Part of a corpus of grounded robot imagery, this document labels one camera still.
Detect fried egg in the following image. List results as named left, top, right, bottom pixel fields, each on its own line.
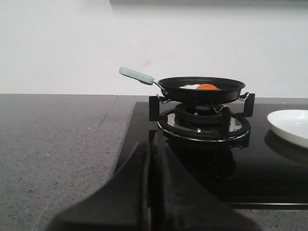
left=180, top=84, right=219, bottom=90

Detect white ceramic plate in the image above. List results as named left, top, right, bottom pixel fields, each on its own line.
left=267, top=110, right=308, bottom=149

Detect black gas burner head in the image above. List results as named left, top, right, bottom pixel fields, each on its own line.
left=174, top=103, right=231, bottom=126

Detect black pan support grate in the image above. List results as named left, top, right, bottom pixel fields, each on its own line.
left=149, top=101, right=251, bottom=148

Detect silver wire pan reducer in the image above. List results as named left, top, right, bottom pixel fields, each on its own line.
left=149, top=90, right=255, bottom=117

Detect black frying pan green handle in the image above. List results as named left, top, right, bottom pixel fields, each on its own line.
left=119, top=67, right=245, bottom=104

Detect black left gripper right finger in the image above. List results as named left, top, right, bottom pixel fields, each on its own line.
left=151, top=131, right=261, bottom=231

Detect black glass gas cooktop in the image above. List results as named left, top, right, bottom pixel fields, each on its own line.
left=113, top=101, right=308, bottom=209

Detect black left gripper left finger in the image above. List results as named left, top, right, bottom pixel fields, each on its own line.
left=47, top=142, right=151, bottom=231

